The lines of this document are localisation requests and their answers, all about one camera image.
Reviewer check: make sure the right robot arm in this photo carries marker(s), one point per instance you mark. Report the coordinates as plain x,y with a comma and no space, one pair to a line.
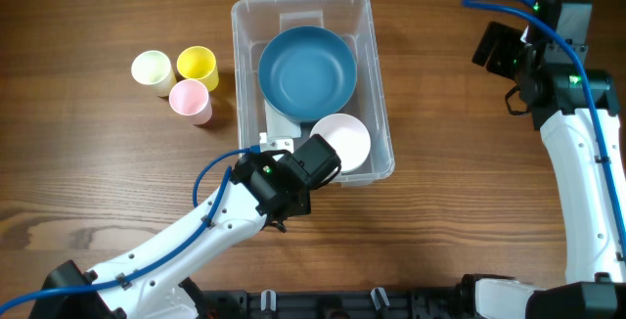
595,264

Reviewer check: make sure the yellow cup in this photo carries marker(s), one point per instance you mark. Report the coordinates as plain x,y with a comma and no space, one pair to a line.
199,63

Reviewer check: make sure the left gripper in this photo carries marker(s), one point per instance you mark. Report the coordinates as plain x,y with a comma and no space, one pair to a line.
306,206

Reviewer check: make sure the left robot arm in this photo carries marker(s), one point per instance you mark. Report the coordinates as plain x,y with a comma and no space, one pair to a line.
263,188

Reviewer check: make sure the cream cup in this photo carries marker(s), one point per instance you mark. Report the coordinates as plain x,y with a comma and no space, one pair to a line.
154,70

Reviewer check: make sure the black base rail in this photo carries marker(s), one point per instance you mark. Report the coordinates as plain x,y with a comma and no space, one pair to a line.
436,303

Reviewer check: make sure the pink bowl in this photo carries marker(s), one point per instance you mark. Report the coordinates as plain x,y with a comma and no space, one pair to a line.
348,136

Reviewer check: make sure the white paper label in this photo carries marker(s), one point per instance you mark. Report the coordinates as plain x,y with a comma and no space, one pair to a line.
279,126

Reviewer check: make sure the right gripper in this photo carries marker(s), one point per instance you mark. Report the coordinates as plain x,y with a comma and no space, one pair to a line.
509,39

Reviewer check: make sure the pink cup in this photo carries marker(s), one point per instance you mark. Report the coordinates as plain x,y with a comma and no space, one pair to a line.
190,98

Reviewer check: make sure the clear plastic storage container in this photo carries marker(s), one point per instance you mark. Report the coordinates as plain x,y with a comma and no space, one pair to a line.
256,22

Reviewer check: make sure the dark blue bowl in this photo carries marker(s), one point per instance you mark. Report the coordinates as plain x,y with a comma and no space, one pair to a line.
306,73

